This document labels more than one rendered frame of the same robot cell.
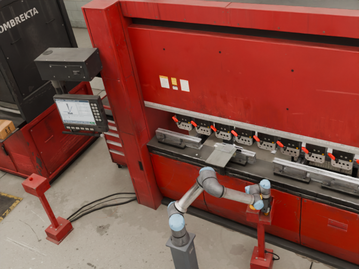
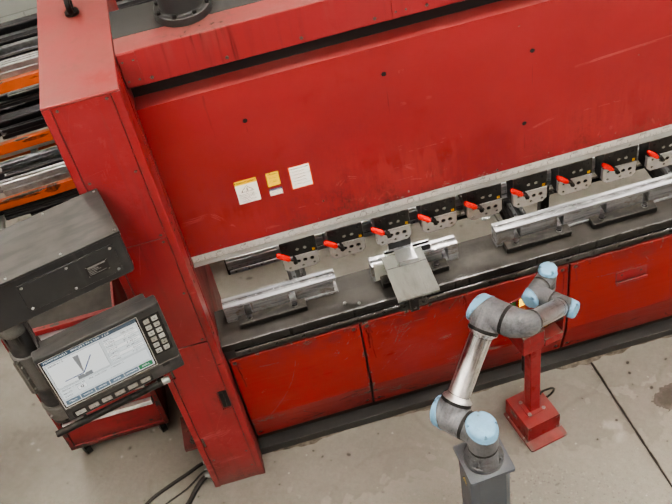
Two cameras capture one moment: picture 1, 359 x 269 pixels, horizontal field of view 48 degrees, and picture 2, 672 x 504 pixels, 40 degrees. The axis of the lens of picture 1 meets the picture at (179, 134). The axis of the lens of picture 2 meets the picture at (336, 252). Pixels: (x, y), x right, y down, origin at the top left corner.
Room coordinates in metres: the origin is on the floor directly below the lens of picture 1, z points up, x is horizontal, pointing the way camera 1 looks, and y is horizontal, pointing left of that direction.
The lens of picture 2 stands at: (0.98, 1.68, 3.91)
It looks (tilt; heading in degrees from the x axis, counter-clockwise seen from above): 46 degrees down; 317
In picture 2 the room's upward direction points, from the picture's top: 12 degrees counter-clockwise
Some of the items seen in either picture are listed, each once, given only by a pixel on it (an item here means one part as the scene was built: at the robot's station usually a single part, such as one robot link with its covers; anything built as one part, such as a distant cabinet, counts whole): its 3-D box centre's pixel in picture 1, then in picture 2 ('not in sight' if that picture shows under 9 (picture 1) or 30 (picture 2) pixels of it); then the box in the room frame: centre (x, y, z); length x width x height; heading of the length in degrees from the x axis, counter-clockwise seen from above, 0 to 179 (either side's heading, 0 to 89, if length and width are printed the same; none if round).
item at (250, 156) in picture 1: (234, 153); (413, 258); (2.79, -0.46, 0.92); 0.39 x 0.06 x 0.10; 52
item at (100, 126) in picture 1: (83, 111); (108, 353); (3.16, 0.82, 1.42); 0.45 x 0.12 x 0.36; 66
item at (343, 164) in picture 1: (343, 156); (615, 159); (2.23, -1.19, 1.18); 0.15 x 0.09 x 0.17; 52
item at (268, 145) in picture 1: (267, 139); (481, 196); (2.60, -0.71, 1.18); 0.15 x 0.09 x 0.17; 52
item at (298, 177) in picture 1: (291, 176); (537, 238); (2.41, -0.86, 0.89); 0.30 x 0.05 x 0.03; 52
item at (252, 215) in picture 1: (260, 208); (533, 321); (2.25, -0.55, 0.75); 0.20 x 0.16 x 0.18; 63
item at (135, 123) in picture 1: (149, 102); (166, 259); (3.56, 0.25, 1.15); 0.85 x 0.25 x 2.30; 142
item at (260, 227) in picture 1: (260, 236); (532, 371); (2.25, -0.55, 0.39); 0.05 x 0.05 x 0.54; 63
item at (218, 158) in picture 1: (221, 155); (409, 274); (2.71, -0.33, 1.00); 0.26 x 0.18 x 0.01; 142
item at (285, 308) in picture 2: (171, 143); (273, 313); (3.15, 0.09, 0.89); 0.30 x 0.05 x 0.03; 52
